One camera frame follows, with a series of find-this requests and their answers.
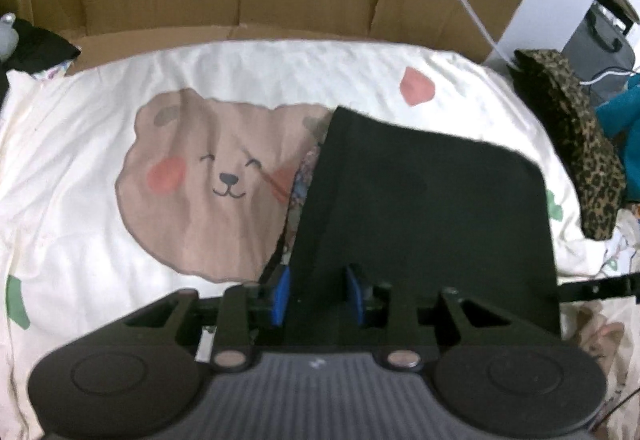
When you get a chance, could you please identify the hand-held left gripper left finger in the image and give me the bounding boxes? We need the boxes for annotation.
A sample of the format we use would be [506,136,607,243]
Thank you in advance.
[117,264,293,371]

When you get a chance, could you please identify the teal printed cloth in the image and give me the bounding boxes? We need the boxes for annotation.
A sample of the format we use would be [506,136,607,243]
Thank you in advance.
[595,80,640,205]

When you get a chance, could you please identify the cream bear printed bedsheet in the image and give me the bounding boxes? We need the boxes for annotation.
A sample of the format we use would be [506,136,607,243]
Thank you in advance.
[0,37,640,440]

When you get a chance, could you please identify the black drawstring shorts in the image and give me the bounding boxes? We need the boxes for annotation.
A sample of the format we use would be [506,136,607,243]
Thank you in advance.
[287,106,561,346]

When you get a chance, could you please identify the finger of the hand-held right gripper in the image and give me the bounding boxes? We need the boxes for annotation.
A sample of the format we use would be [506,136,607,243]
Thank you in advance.
[557,272,640,304]

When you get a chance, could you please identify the floral patterned cloth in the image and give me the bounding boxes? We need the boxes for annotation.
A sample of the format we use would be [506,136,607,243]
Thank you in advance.
[260,142,328,283]

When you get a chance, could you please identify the grey suitcase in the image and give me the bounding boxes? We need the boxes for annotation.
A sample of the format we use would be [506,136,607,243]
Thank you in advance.
[562,5,640,82]

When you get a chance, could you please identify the black cable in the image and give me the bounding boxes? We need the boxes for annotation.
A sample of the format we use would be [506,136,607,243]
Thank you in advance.
[596,389,640,432]

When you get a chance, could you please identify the grey plush toy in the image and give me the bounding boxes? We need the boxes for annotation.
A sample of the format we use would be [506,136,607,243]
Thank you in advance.
[0,12,21,64]

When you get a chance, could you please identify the leopard print cloth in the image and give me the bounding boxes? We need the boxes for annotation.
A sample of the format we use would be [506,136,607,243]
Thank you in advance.
[507,49,627,242]

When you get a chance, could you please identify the black cloth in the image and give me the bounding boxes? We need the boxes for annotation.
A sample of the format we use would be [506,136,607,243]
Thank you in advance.
[0,17,82,72]

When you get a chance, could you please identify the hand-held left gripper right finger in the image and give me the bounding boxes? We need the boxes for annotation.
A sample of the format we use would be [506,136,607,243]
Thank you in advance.
[344,264,518,369]

